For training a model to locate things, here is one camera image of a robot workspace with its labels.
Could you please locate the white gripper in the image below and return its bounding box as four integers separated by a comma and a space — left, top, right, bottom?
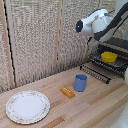
87, 36, 100, 48

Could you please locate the yellow bowl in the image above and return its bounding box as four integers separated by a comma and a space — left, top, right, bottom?
100, 51, 119, 64

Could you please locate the beige woven folding screen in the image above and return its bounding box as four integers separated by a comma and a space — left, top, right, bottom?
0, 0, 128, 94

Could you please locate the black wire dish rack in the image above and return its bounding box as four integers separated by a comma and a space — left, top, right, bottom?
79, 37, 128, 85

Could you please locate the blue cup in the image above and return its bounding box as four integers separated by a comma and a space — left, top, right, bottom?
73, 74, 89, 93

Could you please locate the white patterned-rim plate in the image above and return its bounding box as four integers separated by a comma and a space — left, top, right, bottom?
5, 90, 52, 125

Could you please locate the orange rectangular block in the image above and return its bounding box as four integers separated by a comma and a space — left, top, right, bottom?
59, 86, 76, 99

